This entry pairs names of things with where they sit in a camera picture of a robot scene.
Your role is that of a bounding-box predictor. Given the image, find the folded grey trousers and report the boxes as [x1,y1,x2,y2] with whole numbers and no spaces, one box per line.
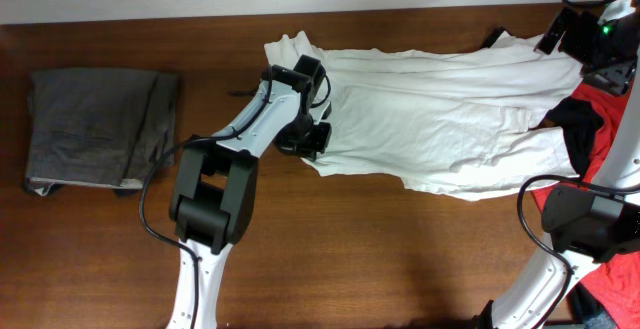
[24,67,180,196]

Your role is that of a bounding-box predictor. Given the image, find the black garment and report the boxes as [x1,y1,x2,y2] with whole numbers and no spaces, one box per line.
[479,26,606,180]

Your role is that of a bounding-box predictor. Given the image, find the white t-shirt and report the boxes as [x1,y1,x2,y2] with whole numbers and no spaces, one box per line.
[264,33,581,201]

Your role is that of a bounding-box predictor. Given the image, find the red t-shirt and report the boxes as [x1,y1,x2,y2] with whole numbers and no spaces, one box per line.
[537,84,639,329]

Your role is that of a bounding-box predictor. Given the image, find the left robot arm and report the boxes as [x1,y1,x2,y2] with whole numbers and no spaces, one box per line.
[168,55,331,328]

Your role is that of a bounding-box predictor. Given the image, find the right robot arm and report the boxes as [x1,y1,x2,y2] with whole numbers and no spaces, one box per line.
[471,8,639,328]

